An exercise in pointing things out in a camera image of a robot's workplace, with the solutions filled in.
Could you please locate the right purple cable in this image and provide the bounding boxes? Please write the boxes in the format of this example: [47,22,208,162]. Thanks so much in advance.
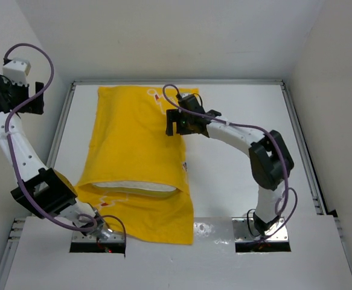
[162,83,299,242]

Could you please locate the yellow pillowcase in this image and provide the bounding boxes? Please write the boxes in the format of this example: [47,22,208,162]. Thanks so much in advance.
[75,86,194,245]

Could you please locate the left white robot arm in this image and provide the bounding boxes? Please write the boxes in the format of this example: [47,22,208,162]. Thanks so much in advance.
[0,66,109,239]

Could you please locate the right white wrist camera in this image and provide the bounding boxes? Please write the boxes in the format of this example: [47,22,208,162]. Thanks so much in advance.
[176,93,191,102]

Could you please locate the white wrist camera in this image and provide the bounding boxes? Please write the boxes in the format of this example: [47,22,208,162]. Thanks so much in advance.
[176,93,191,102]
[2,59,31,86]

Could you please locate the cream quilted pillow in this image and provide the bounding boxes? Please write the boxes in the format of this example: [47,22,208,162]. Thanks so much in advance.
[91,181,180,199]

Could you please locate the purple cable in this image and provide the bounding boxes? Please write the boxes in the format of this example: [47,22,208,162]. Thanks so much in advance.
[3,43,127,251]
[162,83,299,242]

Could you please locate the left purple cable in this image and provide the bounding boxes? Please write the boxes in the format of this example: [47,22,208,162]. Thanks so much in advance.
[3,43,127,251]

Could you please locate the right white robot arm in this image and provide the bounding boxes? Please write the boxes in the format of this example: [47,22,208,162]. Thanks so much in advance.
[165,92,294,236]

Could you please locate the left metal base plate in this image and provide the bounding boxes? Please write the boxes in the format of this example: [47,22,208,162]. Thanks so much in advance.
[71,225,125,243]

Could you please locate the metal base plate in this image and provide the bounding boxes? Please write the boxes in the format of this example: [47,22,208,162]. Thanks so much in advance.
[71,225,125,243]
[232,217,291,242]

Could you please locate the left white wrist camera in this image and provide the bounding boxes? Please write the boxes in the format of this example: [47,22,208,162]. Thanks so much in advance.
[2,59,31,86]

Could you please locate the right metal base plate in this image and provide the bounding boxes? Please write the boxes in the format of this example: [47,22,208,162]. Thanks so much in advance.
[232,217,291,242]

